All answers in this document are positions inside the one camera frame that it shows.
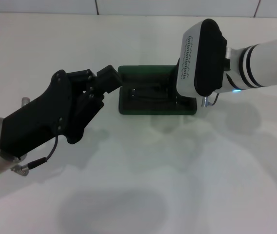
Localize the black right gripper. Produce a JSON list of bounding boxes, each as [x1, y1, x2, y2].
[[67, 64, 181, 107]]

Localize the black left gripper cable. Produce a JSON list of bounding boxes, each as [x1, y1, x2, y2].
[[10, 135, 59, 177]]

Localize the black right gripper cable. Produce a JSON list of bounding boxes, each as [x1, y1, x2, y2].
[[202, 92, 220, 108]]

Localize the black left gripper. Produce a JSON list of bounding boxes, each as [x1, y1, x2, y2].
[[0, 69, 105, 157]]

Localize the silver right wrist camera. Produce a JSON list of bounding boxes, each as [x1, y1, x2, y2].
[[175, 19, 228, 98]]

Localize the green glasses case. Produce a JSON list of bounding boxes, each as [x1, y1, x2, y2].
[[117, 64, 198, 116]]

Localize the black glasses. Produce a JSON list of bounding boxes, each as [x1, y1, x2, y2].
[[128, 83, 178, 105]]

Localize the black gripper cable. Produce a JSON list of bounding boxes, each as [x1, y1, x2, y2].
[[202, 92, 220, 108], [10, 135, 59, 177]]

